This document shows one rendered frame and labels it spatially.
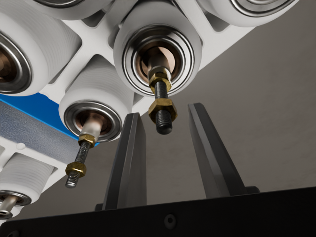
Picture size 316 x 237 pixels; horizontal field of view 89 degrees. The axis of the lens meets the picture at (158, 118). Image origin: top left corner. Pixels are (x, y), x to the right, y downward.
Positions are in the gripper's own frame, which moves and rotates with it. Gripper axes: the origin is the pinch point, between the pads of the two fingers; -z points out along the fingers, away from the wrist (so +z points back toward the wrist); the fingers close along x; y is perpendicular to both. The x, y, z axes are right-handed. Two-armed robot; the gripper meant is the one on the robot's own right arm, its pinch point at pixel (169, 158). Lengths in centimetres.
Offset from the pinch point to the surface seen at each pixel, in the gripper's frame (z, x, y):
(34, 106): -27.5, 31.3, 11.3
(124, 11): -18.9, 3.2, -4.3
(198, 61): -12.0, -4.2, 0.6
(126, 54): -11.5, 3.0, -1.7
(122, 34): -12.1, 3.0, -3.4
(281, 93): -37, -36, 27
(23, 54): -11.4, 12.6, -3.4
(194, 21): -18.8, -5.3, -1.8
